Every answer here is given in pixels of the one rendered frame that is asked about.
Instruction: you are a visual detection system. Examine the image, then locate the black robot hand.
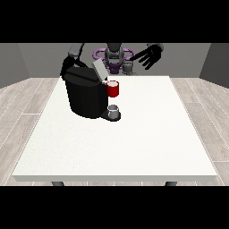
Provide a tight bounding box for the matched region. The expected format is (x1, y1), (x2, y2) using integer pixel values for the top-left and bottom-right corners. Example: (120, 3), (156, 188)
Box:
(60, 55), (89, 77)
(130, 44), (164, 72)

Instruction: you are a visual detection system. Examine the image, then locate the black coffee machine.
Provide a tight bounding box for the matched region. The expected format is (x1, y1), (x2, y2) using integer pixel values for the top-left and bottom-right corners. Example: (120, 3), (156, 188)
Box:
(61, 65), (122, 122)

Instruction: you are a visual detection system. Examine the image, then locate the small grey coffee pod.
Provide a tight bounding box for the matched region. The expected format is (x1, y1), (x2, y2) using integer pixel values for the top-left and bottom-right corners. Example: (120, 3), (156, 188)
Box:
(122, 61), (134, 74)

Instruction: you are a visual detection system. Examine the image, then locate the small grey cup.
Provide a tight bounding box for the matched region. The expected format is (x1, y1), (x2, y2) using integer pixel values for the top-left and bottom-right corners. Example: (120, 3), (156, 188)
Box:
(106, 104), (121, 120)

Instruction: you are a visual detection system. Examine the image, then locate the red pod holder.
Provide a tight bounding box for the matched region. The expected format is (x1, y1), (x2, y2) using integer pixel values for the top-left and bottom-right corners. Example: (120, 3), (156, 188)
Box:
(106, 80), (121, 98)

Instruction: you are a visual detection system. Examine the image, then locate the pale grey machine lid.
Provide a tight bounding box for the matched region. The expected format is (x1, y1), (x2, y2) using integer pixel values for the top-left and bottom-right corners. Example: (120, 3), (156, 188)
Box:
(91, 58), (109, 81)

